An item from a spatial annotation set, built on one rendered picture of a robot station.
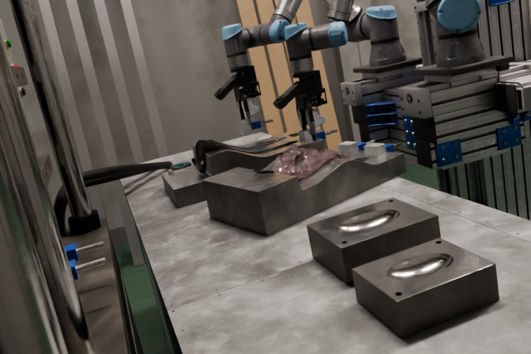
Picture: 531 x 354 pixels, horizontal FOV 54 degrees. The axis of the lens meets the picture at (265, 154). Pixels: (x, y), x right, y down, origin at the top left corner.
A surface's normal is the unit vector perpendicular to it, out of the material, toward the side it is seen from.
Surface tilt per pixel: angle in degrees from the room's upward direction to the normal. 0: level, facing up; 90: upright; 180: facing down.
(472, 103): 90
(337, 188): 90
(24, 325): 90
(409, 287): 0
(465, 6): 97
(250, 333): 0
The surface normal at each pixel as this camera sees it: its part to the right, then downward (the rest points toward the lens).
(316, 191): 0.58, 0.07
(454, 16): -0.18, 0.36
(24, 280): 0.84, -0.04
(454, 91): 0.25, 0.17
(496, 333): -0.19, -0.96
